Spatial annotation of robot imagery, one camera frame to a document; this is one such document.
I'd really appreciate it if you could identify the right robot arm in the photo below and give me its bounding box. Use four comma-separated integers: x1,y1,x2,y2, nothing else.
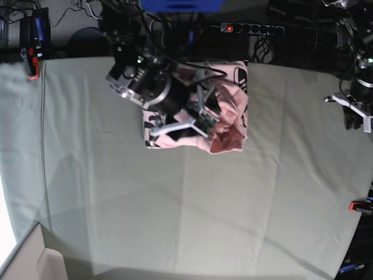
98,1,226,142

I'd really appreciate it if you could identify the red black clamp left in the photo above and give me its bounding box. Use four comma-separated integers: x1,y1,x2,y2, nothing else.
19,8,51,80

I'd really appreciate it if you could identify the black round stool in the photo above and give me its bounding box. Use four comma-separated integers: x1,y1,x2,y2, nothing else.
66,27,111,58

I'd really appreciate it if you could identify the green table cloth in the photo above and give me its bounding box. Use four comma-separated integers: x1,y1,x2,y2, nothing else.
1,57,372,279

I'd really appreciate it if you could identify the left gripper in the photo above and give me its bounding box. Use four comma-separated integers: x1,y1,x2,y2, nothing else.
325,93,372,133

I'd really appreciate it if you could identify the beige plastic bin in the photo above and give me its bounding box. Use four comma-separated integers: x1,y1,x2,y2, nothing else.
1,222,68,280

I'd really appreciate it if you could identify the black power strip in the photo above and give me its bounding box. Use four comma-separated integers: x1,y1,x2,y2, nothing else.
219,23,286,37

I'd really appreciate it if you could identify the pink t-shirt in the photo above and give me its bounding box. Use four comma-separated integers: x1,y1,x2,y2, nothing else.
142,61,248,155

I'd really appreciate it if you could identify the red black clamp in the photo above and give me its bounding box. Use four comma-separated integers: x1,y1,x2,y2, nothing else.
349,189,372,215
19,8,51,80

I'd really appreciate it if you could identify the blue box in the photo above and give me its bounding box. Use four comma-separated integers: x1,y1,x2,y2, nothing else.
140,0,223,13

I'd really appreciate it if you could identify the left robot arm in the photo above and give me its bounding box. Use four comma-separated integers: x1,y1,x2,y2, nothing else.
322,1,372,134

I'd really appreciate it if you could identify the red black clamp right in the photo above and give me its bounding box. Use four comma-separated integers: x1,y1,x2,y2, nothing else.
349,189,372,215

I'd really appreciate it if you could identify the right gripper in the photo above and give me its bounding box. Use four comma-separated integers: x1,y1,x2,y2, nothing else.
150,68,219,139

